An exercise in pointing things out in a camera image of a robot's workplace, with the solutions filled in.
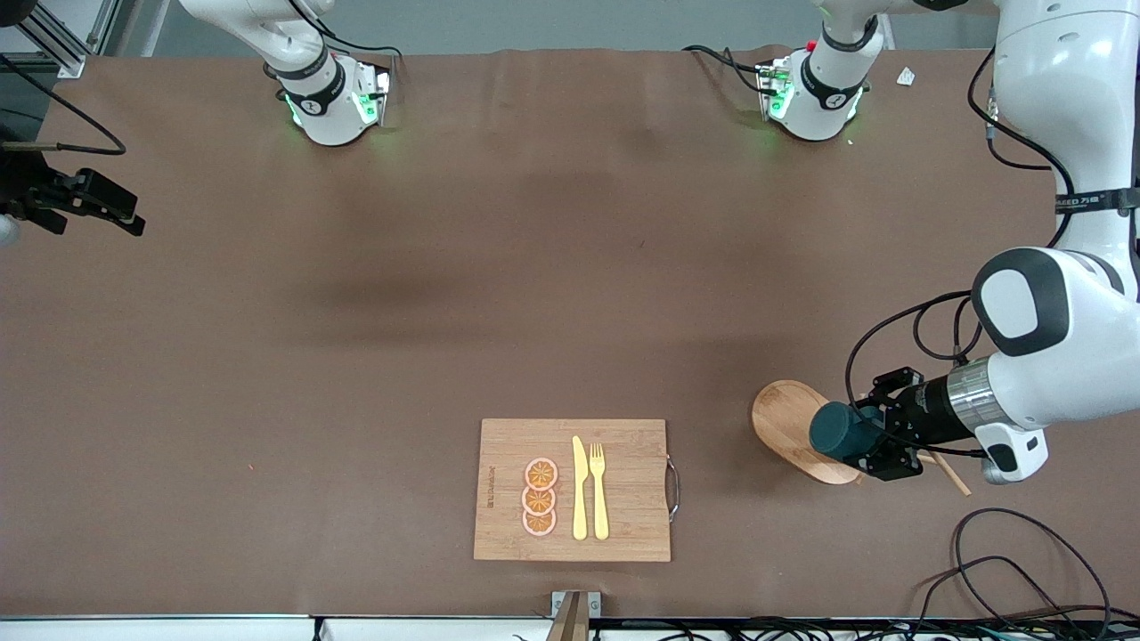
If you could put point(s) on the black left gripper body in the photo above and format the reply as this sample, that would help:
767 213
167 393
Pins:
926 411

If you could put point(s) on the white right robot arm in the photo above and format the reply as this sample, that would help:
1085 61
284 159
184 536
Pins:
325 107

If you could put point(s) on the metal bracket with wooden bar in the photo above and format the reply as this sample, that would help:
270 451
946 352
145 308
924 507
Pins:
574 614

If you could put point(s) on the brown table cover mat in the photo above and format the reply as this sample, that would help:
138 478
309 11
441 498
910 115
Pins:
356 374

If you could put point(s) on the white paper scrap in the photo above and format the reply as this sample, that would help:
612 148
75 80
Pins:
906 77

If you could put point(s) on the toy orange slice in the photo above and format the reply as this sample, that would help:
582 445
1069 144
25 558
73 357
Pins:
541 474
539 525
538 502

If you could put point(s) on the aluminium frame profile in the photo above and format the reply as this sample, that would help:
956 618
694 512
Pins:
67 49

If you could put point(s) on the wooden mug tree stand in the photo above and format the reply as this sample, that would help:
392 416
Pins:
788 423

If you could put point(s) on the yellow plastic fork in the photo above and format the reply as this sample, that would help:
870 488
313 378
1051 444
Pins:
599 499

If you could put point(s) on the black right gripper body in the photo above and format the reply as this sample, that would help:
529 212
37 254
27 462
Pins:
36 198

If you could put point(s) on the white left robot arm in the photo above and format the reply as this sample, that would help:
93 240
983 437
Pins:
1069 356

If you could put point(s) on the bamboo cutting board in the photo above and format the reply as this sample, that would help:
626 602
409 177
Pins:
623 499

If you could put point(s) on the yellow plastic knife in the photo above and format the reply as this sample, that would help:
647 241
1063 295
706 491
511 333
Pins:
580 490

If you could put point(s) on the teal cup with yellow inside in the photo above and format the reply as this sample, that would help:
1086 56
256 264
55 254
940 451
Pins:
842 432

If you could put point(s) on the white table edge rail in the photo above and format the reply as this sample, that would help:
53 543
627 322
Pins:
178 630

